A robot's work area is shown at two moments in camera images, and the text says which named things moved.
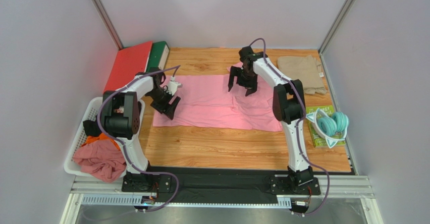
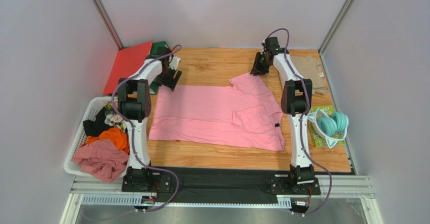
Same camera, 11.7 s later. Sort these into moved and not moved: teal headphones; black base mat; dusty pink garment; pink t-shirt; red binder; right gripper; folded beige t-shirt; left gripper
Moved: left gripper; right gripper; pink t-shirt
Not moved: teal headphones; folded beige t-shirt; red binder; dusty pink garment; black base mat
